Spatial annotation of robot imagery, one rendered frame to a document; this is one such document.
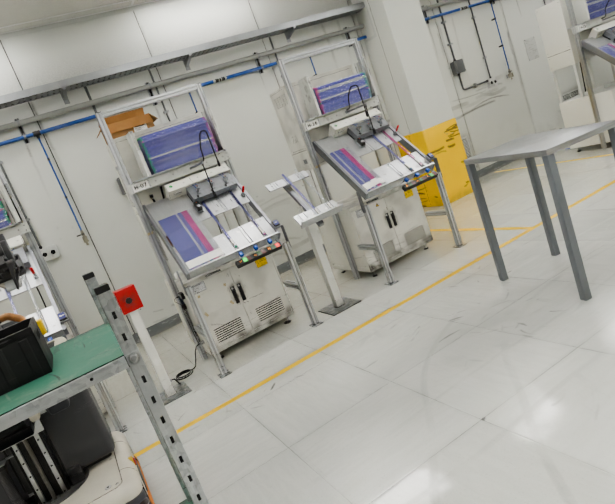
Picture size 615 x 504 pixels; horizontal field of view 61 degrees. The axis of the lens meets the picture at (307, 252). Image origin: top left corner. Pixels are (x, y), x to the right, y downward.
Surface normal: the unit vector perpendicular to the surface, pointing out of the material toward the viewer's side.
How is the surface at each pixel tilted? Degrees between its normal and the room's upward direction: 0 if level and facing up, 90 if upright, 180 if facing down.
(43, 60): 90
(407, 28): 90
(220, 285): 90
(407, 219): 90
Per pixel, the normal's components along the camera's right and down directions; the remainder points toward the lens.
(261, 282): 0.44, 0.02
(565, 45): -0.83, 0.40
